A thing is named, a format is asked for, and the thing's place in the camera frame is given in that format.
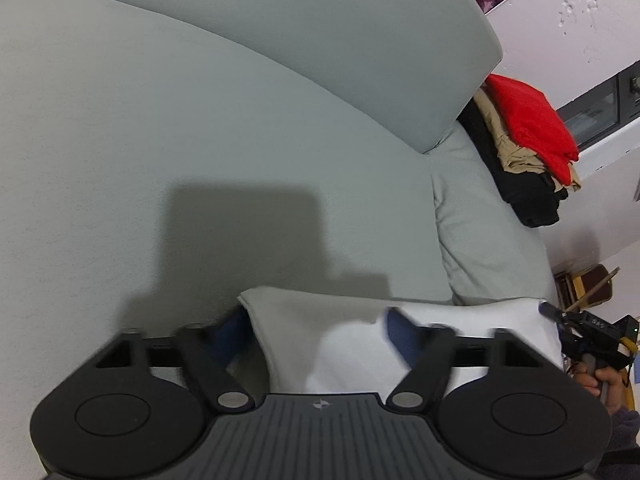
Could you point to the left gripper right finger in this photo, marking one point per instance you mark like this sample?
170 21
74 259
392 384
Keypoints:
408 339

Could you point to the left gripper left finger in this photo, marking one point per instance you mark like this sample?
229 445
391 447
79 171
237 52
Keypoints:
229 338

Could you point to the white t-shirt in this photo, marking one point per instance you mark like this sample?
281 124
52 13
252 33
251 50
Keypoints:
380 339

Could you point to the person right hand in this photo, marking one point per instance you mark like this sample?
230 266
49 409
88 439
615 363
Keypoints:
605 384

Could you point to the black folded garment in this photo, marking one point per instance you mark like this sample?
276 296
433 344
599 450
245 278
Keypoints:
533 197

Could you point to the tan folded garment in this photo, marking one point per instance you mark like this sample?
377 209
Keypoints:
514 159

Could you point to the grey sofa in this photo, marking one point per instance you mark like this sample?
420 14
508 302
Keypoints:
161 158

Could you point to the red folded garment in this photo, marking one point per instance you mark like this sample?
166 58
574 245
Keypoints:
533 123

